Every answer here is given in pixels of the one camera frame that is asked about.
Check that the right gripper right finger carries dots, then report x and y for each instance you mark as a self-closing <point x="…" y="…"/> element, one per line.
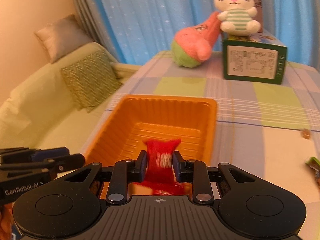
<point x="194" y="172"/>

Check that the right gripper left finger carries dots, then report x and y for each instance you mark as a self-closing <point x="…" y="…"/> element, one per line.
<point x="126" y="172"/>

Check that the red snack packet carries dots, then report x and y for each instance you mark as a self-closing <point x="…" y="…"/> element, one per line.
<point x="159" y="179"/>

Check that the small brown candy cube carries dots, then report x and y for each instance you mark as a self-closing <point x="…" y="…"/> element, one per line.
<point x="305" y="133"/>

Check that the green white snack bag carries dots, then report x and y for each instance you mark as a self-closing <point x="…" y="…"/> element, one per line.
<point x="314" y="164"/>

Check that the left hand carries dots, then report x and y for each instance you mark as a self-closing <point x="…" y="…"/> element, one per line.
<point x="6" y="221"/>

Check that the orange plastic tray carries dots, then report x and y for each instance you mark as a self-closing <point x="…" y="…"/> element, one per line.
<point x="138" y="118"/>

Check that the checkered tablecloth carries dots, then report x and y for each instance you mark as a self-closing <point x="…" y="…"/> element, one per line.
<point x="258" y="125"/>

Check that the green zigzag cushion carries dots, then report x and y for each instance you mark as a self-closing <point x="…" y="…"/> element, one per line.
<point x="90" y="80"/>

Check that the pink starfish plush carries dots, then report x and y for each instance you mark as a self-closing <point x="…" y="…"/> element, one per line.
<point x="191" y="46"/>

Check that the green carton box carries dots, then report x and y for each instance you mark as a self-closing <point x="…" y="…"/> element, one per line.
<point x="260" y="57"/>

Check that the grey satin cushion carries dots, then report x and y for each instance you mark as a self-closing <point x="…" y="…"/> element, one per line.
<point x="62" y="37"/>

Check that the blue star curtain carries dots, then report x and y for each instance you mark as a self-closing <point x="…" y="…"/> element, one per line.
<point x="133" y="31"/>

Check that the white bunny plush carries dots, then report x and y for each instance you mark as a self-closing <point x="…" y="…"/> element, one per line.
<point x="237" y="17"/>

